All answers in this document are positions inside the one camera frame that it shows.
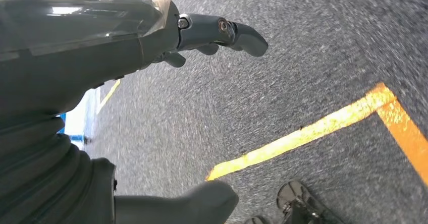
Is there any black robot foot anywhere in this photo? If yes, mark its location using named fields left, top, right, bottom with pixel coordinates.
left=277, top=181, right=345, bottom=224

